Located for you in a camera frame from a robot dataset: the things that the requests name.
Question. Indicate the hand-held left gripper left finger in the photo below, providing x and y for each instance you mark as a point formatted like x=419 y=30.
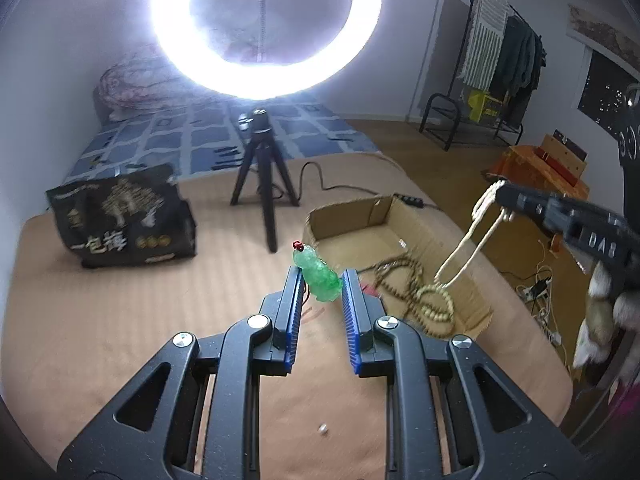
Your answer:
x=287 y=320

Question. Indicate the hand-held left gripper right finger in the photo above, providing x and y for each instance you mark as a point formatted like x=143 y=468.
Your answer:
x=351 y=320

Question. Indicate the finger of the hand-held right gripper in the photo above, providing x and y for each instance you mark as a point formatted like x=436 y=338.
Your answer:
x=525 y=205

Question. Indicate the cardboard box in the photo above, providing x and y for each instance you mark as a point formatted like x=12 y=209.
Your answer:
x=400 y=225

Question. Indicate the person's right hand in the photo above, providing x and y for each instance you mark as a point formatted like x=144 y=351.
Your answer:
x=597 y=320

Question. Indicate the dark red long box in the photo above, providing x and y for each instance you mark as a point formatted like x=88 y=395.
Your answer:
x=555 y=165

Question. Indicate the light wooden box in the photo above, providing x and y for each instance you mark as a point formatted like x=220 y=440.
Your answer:
x=565 y=152

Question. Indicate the yellow box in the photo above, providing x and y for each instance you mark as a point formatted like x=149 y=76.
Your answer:
x=485 y=107

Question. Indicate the black clothes rack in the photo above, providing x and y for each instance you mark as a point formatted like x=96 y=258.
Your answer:
x=440 y=115

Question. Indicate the dark night sky poster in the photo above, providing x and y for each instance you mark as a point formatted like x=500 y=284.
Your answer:
x=602 y=95

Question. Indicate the dark hanging clothes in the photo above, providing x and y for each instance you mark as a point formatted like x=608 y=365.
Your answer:
x=520 y=60

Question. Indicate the black tripod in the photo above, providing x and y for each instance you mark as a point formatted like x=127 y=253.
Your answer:
x=262 y=160

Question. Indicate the striped towel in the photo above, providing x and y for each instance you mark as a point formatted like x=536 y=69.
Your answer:
x=482 y=40

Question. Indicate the white leaning board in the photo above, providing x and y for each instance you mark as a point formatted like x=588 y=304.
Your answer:
x=435 y=55

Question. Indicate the black printed snack bag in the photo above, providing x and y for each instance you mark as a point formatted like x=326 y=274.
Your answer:
x=125 y=220

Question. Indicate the blue patterned bed sheet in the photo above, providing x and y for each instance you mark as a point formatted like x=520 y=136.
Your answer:
x=150 y=145

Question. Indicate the folded floral quilt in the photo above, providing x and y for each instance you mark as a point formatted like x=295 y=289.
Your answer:
x=140 y=85

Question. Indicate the phone holder on metal pole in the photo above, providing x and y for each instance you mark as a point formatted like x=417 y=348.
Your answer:
x=261 y=10

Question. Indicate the pale wall poster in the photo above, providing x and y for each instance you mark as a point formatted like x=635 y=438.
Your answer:
x=600 y=27

